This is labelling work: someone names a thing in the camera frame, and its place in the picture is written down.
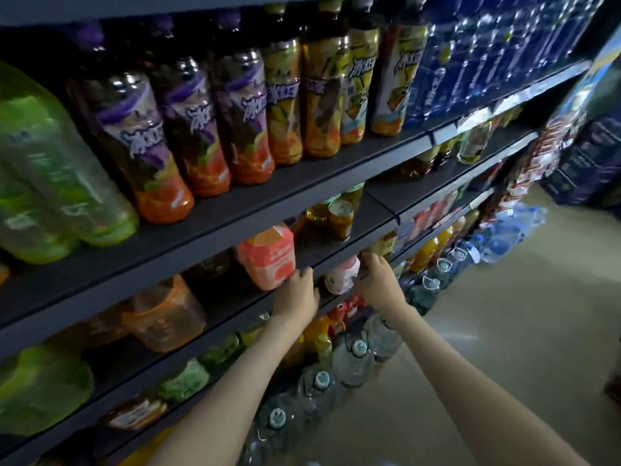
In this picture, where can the person's right hand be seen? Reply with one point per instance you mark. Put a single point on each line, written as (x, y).
(383, 286)

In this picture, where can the person's left hand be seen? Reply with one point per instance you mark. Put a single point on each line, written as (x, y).
(296, 305)

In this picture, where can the white squat drink bottle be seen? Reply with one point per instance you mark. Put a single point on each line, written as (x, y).
(342, 276)

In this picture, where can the pink squat drink bottle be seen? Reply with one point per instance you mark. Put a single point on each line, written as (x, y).
(267, 259)

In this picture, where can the group of large water bottles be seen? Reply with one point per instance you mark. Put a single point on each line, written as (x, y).
(320, 383)

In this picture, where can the small green drink can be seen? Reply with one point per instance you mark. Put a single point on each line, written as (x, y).
(352, 196)

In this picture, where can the dark grey metal shelf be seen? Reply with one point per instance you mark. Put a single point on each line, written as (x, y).
(243, 213)

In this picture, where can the brown tea bottle yellow label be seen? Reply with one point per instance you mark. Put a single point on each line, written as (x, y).
(419, 165)

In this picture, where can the orange squat drink bottle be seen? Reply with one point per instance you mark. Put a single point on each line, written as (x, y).
(165, 315)

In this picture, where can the purple label fruit drink bottle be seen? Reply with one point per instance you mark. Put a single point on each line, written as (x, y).
(136, 140)
(189, 121)

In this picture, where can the row of dark blue sports bottles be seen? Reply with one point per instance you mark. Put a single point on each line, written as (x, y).
(485, 53)

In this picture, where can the person's right forearm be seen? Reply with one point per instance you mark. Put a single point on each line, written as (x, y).
(485, 393)

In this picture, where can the person's left forearm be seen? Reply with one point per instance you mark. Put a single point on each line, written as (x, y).
(228, 403)

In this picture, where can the gold lid metal tin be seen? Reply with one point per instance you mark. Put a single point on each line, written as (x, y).
(340, 220)

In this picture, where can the light blue water bottle pack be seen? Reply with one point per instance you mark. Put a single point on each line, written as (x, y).
(505, 233)

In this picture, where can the hanging red snack packets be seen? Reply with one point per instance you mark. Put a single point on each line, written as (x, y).
(534, 160)

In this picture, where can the stack of blue water packs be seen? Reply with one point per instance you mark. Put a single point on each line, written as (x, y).
(582, 160)

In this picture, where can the blue standing banner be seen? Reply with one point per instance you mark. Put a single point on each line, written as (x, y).
(592, 77)

